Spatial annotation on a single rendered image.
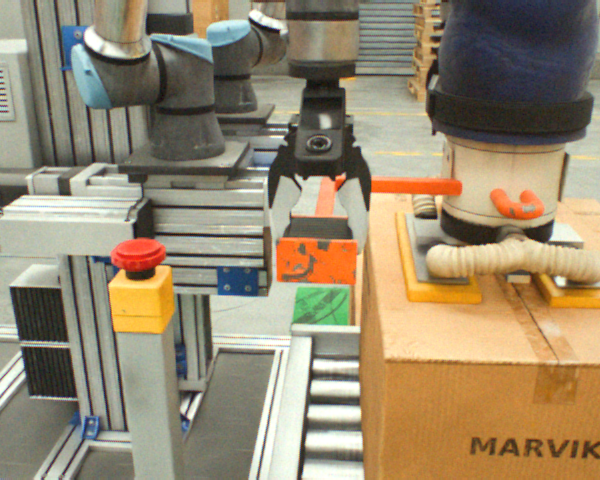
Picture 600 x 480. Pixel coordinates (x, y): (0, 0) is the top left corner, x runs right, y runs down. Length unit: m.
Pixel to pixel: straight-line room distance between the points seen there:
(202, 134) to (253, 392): 0.96
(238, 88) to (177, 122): 0.50
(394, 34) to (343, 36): 10.25
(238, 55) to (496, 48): 0.98
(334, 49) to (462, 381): 0.41
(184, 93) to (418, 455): 0.78
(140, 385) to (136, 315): 0.11
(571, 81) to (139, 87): 0.73
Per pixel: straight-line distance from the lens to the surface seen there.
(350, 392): 1.43
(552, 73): 0.91
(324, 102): 0.66
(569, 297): 0.94
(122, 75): 1.20
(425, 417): 0.82
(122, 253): 0.84
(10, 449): 1.95
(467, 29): 0.92
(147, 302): 0.85
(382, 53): 10.92
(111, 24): 1.17
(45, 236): 1.30
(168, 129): 1.29
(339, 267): 0.69
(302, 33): 0.67
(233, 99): 1.75
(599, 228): 2.56
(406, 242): 1.05
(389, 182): 0.96
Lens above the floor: 1.35
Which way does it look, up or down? 21 degrees down
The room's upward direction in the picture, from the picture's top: straight up
